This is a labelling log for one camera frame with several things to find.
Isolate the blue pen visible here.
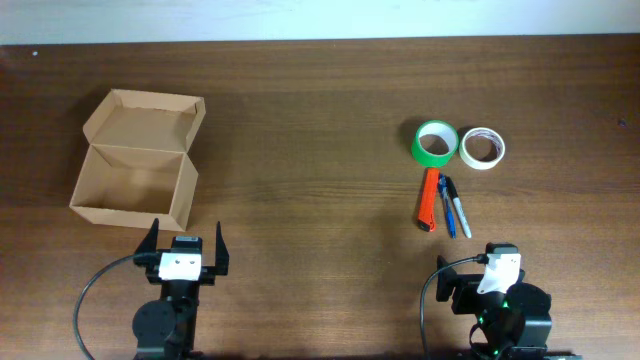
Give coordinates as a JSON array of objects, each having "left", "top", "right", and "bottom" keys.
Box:
[{"left": 438, "top": 174, "right": 456, "bottom": 239}]

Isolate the orange utility knife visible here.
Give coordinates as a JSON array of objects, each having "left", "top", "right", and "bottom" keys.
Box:
[{"left": 417, "top": 168, "right": 440, "bottom": 232}]

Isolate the green tape roll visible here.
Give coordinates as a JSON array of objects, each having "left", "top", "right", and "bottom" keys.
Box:
[{"left": 411, "top": 120, "right": 459, "bottom": 168}]

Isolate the left black cable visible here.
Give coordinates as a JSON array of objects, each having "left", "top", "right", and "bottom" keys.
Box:
[{"left": 72, "top": 251, "right": 162, "bottom": 360}]

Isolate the brown cardboard box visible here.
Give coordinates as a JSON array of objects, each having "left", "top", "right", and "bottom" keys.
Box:
[{"left": 69, "top": 89, "right": 206, "bottom": 231}]

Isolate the cream masking tape roll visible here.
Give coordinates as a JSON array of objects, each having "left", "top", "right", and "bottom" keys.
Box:
[{"left": 459, "top": 127, "right": 506, "bottom": 170}]

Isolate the black silver marker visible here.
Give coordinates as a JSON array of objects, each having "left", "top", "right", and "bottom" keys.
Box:
[{"left": 445, "top": 176, "right": 472, "bottom": 238}]

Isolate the black cable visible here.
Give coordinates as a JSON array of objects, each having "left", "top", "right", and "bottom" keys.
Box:
[
  {"left": 72, "top": 251, "right": 162, "bottom": 360},
  {"left": 419, "top": 254, "right": 490, "bottom": 360}
]

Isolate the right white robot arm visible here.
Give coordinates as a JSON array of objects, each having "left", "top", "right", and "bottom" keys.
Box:
[{"left": 436, "top": 256, "right": 552, "bottom": 359}]

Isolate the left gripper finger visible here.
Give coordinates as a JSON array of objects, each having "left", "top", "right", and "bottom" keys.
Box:
[
  {"left": 133, "top": 218, "right": 159, "bottom": 266},
  {"left": 208, "top": 222, "right": 230, "bottom": 276}
]

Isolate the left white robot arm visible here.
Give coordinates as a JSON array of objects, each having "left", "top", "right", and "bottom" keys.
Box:
[{"left": 132, "top": 220, "right": 230, "bottom": 359}]

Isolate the right black cable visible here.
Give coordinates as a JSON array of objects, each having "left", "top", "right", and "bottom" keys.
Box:
[{"left": 419, "top": 254, "right": 490, "bottom": 360}]

